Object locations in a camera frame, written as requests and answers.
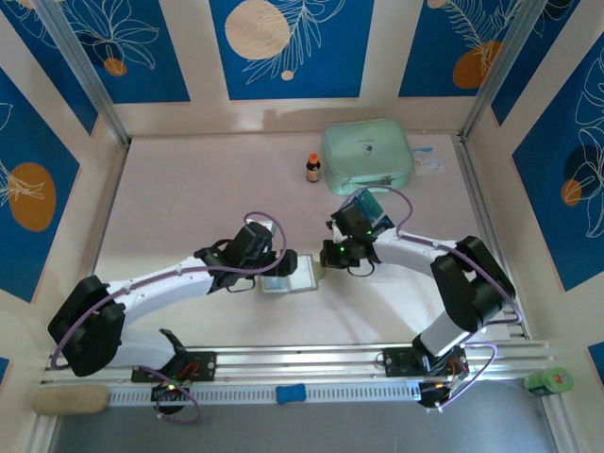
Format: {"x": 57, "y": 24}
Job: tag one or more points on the aluminium table edge rail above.
{"x": 477, "y": 189}

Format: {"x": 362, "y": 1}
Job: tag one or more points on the beige foam block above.
{"x": 71, "y": 400}

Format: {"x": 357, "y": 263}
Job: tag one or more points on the green tape roll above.
{"x": 547, "y": 381}

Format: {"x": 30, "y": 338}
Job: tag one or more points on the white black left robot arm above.
{"x": 160, "y": 283}

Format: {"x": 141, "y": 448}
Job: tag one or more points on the aluminium frame post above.
{"x": 502, "y": 61}
{"x": 81, "y": 61}

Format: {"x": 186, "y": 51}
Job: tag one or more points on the small brown bottle orange cap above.
{"x": 313, "y": 172}

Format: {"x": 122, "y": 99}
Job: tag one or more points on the blue bone-shaped clip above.
{"x": 291, "y": 394}

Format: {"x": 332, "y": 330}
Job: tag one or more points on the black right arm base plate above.
{"x": 398, "y": 362}

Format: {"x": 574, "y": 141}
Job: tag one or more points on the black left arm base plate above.
{"x": 203, "y": 365}

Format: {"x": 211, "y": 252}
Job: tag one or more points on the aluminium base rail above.
{"x": 302, "y": 361}

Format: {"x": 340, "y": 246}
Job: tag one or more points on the mint green zip pouch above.
{"x": 365, "y": 156}

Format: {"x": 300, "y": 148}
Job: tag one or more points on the white blue packet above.
{"x": 429, "y": 162}

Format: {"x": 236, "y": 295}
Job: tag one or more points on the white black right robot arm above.
{"x": 410, "y": 245}

